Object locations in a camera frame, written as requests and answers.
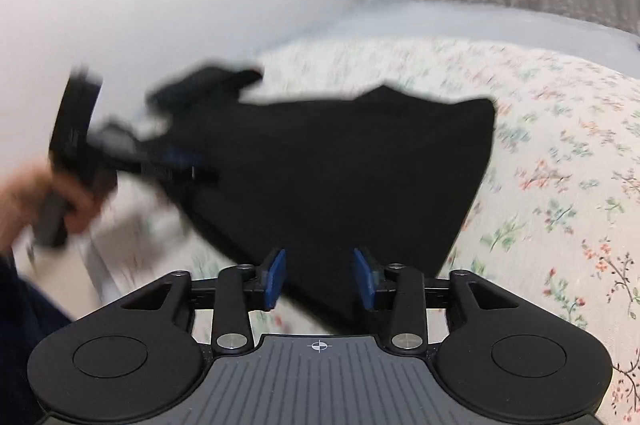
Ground black pants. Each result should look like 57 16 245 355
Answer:
146 66 496 334

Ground person's left hand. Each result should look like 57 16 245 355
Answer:
1 159 117 255

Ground floral bed sheet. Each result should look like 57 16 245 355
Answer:
84 36 640 425

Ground person's dark blue trousers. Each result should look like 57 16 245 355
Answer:
0 255 70 424

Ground light blue bed cover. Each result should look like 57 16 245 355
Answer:
252 0 639 78

